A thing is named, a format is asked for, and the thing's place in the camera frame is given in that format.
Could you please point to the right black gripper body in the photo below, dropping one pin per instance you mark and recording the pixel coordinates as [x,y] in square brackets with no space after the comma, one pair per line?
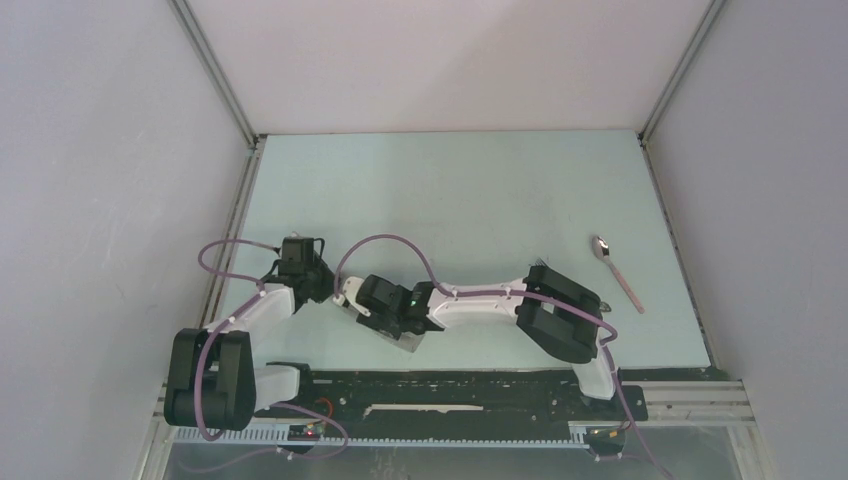
[388,324]

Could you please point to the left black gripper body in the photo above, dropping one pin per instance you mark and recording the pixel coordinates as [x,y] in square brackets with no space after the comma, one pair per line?
[322,280]

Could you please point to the grey cloth napkin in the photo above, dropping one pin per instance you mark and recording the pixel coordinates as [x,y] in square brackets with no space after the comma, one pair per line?
[406,341]

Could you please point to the pink metal fork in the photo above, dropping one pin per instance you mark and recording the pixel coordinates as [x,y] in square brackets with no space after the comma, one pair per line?
[543,263]

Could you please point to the metal spoon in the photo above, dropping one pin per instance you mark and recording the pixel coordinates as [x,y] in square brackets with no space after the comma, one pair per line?
[601,251]

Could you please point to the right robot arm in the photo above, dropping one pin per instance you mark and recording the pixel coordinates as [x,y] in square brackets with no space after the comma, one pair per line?
[559,315]

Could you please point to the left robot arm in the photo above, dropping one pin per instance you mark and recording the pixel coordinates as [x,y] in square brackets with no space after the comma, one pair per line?
[213,383]

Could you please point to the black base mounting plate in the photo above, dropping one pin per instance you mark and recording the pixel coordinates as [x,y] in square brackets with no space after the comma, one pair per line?
[456,406]

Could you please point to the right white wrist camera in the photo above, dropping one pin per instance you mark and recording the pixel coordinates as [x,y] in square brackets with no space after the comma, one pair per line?
[347,296]

